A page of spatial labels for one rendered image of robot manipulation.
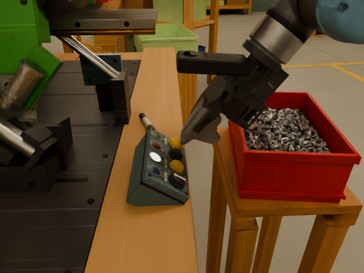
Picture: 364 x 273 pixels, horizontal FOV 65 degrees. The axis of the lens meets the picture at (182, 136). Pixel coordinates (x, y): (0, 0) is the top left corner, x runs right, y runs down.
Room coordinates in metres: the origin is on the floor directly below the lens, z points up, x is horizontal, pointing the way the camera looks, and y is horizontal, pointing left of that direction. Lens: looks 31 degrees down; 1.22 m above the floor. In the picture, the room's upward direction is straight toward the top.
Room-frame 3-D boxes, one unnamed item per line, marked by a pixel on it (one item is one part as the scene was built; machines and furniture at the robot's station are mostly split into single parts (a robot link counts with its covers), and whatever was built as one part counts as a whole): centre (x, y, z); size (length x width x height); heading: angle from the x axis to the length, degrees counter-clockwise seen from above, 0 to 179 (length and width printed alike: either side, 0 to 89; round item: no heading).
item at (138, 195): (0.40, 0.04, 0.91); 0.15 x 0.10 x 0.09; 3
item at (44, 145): (0.39, 0.23, 0.95); 0.07 x 0.04 x 0.06; 3
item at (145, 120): (0.56, 0.07, 0.91); 0.13 x 0.02 x 0.02; 24
